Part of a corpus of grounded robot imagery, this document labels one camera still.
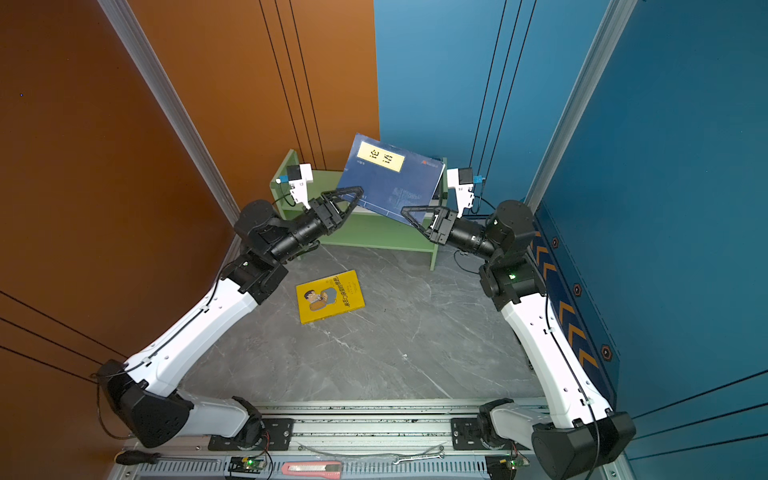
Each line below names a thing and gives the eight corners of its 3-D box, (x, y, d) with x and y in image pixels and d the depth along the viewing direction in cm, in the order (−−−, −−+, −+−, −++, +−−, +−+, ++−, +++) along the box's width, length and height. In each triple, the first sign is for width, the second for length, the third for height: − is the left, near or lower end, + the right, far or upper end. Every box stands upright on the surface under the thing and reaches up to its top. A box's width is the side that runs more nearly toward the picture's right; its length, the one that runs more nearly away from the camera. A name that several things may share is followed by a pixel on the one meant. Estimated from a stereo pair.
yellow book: (302, 324, 95) (300, 321, 93) (297, 289, 103) (295, 285, 101) (365, 306, 99) (365, 303, 97) (356, 274, 107) (355, 270, 105)
